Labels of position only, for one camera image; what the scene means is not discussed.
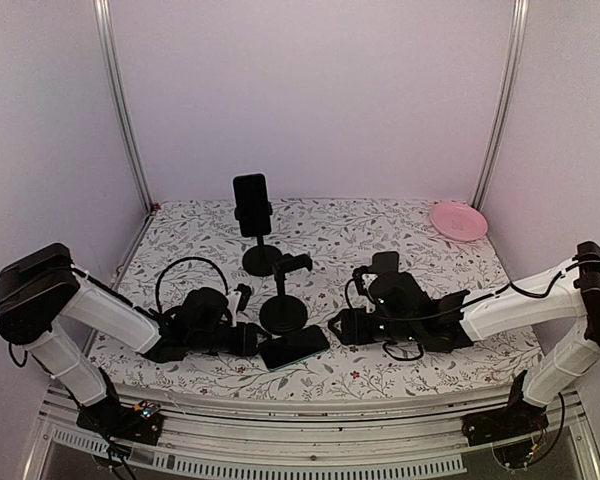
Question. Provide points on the floral table mat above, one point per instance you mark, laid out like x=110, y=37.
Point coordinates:
x=198, y=243

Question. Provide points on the black phone stand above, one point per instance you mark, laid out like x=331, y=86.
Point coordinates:
x=262, y=255
x=283, y=313

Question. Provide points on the aluminium frame post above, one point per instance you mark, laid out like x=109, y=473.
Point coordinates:
x=514, y=54
x=104, y=25

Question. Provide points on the right aluminium frame post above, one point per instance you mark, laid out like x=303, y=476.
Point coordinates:
x=514, y=54

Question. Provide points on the pink plate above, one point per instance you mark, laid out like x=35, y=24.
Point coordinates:
x=458, y=221

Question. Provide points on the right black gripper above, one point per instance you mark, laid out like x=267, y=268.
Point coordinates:
x=354, y=330

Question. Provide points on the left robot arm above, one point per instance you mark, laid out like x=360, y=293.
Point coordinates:
x=39, y=289

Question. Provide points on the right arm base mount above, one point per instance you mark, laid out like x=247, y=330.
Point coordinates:
x=517, y=417

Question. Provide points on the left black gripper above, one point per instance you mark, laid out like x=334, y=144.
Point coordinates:
x=248, y=337

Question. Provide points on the black phone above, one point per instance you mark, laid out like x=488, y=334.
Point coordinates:
x=250, y=190
x=294, y=347

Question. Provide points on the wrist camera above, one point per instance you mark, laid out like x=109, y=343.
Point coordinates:
x=238, y=299
x=363, y=277

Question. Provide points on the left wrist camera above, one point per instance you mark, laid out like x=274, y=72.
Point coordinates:
x=238, y=299

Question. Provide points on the small black charging stand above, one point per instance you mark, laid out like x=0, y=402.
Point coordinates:
x=384, y=262

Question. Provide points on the left aluminium frame post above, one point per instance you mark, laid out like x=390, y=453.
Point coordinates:
x=104, y=25

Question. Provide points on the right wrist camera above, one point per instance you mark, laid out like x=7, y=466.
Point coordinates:
x=363, y=277

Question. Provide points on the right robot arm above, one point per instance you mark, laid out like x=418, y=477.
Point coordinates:
x=399, y=310

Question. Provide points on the front aluminium rail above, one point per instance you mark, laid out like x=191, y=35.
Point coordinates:
x=209, y=437

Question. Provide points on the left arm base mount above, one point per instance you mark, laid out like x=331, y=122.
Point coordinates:
x=140, y=423

